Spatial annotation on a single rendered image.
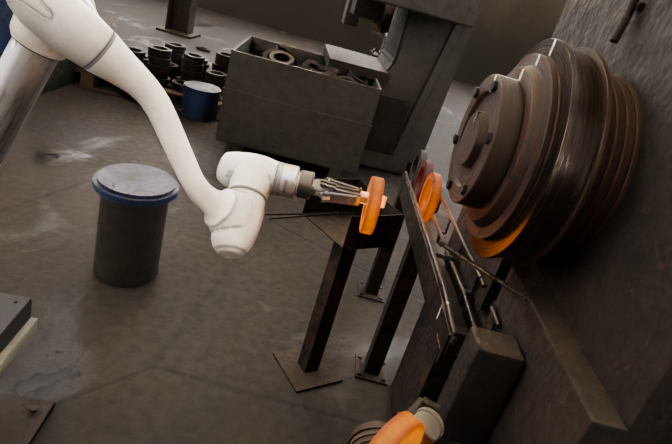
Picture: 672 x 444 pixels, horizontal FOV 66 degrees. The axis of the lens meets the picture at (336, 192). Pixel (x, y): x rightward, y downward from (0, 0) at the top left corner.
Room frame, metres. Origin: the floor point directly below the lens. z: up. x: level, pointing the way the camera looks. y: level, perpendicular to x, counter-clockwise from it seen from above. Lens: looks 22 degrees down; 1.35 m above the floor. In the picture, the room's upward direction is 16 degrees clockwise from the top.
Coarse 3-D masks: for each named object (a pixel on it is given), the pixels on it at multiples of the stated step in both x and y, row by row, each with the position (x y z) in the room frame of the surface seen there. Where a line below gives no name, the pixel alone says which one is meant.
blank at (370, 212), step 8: (376, 184) 1.24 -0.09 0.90; (376, 192) 1.22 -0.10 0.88; (368, 200) 1.21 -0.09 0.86; (376, 200) 1.21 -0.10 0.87; (368, 208) 1.20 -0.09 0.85; (376, 208) 1.20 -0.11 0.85; (368, 216) 1.19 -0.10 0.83; (376, 216) 1.19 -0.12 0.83; (360, 224) 1.26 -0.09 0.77; (368, 224) 1.20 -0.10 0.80; (360, 232) 1.23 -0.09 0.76; (368, 232) 1.21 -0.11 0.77
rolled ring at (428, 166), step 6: (426, 162) 1.97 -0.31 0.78; (432, 162) 1.99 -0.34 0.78; (420, 168) 2.04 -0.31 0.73; (426, 168) 1.94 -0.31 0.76; (432, 168) 1.94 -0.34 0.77; (420, 174) 2.04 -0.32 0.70; (426, 174) 1.91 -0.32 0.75; (420, 180) 2.04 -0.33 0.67; (414, 186) 2.03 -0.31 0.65; (420, 186) 1.92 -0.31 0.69; (414, 192) 2.00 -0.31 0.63; (420, 192) 1.89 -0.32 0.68
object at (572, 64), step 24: (576, 72) 0.95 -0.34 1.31; (600, 72) 0.99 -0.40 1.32; (576, 96) 0.91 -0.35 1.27; (600, 96) 0.93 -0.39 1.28; (576, 120) 0.89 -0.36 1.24; (600, 120) 0.90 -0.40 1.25; (552, 144) 0.90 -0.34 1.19; (576, 144) 0.88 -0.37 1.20; (552, 168) 0.86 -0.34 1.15; (576, 168) 0.87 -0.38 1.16; (552, 192) 0.86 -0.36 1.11; (576, 192) 0.86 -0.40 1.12; (528, 216) 0.86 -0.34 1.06; (552, 216) 0.87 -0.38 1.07; (480, 240) 1.03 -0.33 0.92; (504, 240) 0.92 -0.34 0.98; (528, 240) 0.89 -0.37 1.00
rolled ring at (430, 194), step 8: (432, 176) 1.79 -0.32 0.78; (440, 176) 1.79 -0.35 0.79; (424, 184) 1.88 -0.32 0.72; (432, 184) 1.75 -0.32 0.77; (440, 184) 1.75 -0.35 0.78; (424, 192) 1.86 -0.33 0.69; (432, 192) 1.72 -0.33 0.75; (440, 192) 1.73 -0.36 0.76; (424, 200) 1.85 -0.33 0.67; (432, 200) 1.71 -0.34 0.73; (424, 208) 1.74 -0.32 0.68; (432, 208) 1.71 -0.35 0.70; (424, 216) 1.72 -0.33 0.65
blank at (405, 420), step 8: (400, 416) 0.61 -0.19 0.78; (408, 416) 0.62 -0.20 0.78; (392, 424) 0.59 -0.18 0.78; (400, 424) 0.59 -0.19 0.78; (408, 424) 0.60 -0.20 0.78; (416, 424) 0.60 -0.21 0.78; (384, 432) 0.57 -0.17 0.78; (392, 432) 0.57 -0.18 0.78; (400, 432) 0.58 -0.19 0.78; (408, 432) 0.58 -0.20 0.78; (416, 432) 0.61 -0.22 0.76; (376, 440) 0.56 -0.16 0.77; (384, 440) 0.56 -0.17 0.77; (392, 440) 0.56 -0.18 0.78; (400, 440) 0.57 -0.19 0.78; (408, 440) 0.59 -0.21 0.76; (416, 440) 0.62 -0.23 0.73
